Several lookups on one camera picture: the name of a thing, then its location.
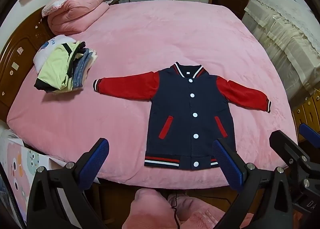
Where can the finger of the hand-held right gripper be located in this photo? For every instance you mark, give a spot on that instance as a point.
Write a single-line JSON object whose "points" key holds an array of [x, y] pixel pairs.
{"points": [[309, 132], [282, 144]]}

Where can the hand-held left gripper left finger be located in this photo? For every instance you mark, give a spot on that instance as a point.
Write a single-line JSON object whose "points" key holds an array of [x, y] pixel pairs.
{"points": [[97, 158]]}

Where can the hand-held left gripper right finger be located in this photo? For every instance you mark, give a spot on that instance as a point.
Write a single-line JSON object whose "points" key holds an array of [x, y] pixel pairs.
{"points": [[228, 166]]}

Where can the navy and red varsity jacket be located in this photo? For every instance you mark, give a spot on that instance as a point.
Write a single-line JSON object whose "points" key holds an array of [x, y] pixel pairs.
{"points": [[185, 109]]}

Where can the light wooden drawer cabinet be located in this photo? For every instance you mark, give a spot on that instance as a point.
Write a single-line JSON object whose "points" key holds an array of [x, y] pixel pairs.
{"points": [[307, 111]]}

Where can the person's pink pajama legs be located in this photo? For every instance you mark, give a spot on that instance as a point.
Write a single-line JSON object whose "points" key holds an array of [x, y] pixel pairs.
{"points": [[150, 206]]}

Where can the cartoon printed board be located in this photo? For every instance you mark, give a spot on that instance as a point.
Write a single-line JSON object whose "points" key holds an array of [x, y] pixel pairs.
{"points": [[20, 164]]}

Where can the folded blue jeans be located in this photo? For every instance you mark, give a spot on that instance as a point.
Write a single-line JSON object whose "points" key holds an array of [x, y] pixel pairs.
{"points": [[80, 73]]}

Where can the folded light green garment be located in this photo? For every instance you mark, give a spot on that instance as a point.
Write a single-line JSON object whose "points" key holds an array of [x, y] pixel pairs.
{"points": [[55, 68]]}

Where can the cream lace-covered furniture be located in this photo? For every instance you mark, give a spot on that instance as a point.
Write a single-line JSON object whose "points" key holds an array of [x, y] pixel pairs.
{"points": [[282, 33]]}

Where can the folded cream garment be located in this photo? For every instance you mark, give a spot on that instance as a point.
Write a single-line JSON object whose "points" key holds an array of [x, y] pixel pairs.
{"points": [[94, 55]]}

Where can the folded dark garment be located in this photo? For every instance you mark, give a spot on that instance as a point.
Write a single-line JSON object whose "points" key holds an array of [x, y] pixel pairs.
{"points": [[80, 48]]}

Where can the folded white printed garment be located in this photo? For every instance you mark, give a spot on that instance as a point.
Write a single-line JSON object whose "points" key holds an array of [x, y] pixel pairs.
{"points": [[47, 48]]}

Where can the pink fleece bed blanket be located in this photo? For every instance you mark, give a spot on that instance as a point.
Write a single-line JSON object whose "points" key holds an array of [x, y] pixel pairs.
{"points": [[150, 31]]}

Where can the wooden headboard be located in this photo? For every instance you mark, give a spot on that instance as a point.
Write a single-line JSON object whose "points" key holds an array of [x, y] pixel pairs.
{"points": [[15, 43]]}

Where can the folded pink quilt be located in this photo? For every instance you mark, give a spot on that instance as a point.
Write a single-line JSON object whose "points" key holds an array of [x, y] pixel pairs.
{"points": [[75, 13]]}

